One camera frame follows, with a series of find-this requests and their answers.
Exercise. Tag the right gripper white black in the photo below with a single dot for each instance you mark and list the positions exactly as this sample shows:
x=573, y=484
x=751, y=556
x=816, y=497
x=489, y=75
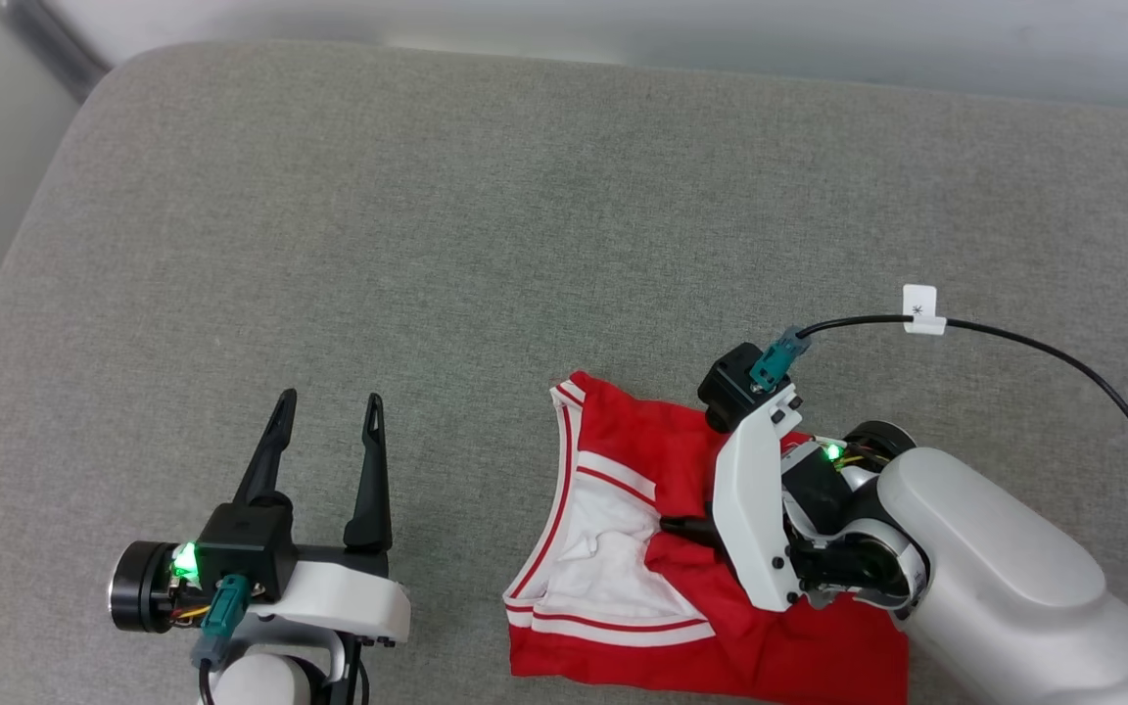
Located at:
x=750, y=509

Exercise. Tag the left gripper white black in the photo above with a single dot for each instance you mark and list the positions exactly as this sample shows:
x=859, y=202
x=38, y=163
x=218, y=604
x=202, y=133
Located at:
x=349, y=602

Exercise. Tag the red and white garment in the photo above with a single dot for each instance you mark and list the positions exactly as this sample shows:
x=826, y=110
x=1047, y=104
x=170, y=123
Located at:
x=799, y=656

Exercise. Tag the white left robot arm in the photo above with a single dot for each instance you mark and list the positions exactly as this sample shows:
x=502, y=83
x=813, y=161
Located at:
x=260, y=685

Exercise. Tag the dark grey skirting strip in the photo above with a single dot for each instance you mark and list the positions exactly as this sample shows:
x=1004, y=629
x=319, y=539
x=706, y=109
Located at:
x=55, y=49

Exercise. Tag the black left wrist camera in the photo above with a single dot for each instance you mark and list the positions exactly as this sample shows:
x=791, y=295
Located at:
x=246, y=543

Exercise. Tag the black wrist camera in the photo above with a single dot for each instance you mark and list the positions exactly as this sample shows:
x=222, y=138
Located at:
x=246, y=543
x=726, y=387

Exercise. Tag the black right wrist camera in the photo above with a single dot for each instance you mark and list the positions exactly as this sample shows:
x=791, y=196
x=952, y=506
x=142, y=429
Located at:
x=726, y=387

